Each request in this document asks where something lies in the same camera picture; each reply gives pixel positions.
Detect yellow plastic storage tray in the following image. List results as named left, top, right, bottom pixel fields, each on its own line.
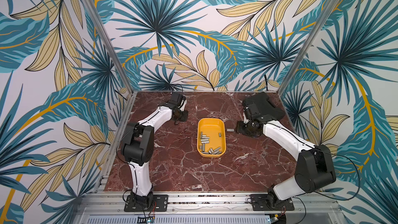
left=197, top=118, right=227, bottom=158

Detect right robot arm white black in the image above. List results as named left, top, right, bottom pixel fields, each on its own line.
left=236, top=95, right=336, bottom=205

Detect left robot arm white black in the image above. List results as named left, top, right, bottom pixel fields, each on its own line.
left=121, top=92, right=188, bottom=209

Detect silver socket pile in tray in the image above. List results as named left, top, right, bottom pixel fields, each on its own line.
left=198, top=132, right=222, bottom=155

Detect black tool case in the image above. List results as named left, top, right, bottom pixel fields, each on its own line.
left=243, top=92, right=285, bottom=122

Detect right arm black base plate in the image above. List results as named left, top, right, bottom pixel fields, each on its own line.
left=248, top=194, right=294, bottom=212

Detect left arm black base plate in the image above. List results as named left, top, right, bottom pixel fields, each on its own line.
left=124, top=193, right=169, bottom=212

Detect aluminium front rail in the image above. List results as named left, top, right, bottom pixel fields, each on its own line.
left=72, top=191, right=347, bottom=224

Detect aluminium frame post right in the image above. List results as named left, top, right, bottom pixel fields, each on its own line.
left=277, top=0, right=339, bottom=96

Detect aluminium frame post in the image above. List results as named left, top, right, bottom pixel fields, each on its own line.
left=82, top=0, right=134, bottom=95
left=277, top=0, right=339, bottom=96

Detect aluminium frame post left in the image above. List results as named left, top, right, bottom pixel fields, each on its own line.
left=82, top=0, right=134, bottom=95

